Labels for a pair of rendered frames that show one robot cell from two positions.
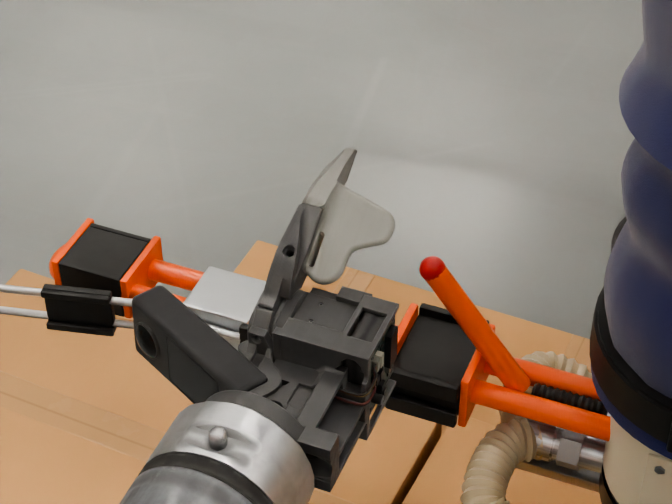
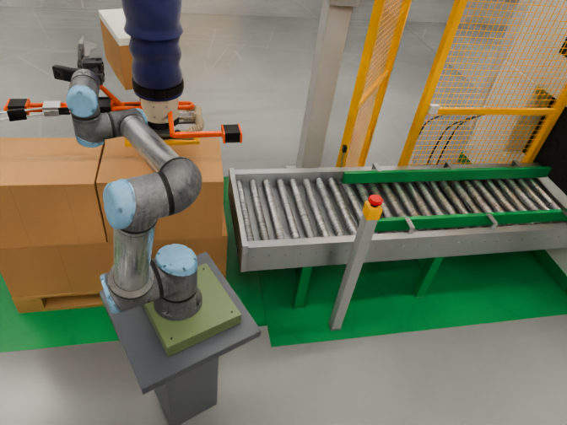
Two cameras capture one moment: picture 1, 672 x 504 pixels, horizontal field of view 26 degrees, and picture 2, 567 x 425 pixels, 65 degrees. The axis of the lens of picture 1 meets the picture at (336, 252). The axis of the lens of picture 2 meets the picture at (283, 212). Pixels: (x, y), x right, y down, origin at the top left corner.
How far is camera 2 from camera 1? 1.05 m
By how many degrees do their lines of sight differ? 31
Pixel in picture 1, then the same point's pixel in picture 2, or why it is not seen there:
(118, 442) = (29, 160)
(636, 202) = (133, 50)
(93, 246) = (13, 102)
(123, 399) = (25, 153)
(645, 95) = (129, 27)
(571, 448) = not seen: hidden behind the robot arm
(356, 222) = (89, 45)
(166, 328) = (62, 68)
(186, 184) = not seen: outside the picture
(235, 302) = (54, 104)
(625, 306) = (137, 73)
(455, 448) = (110, 142)
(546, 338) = not seen: hidden behind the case
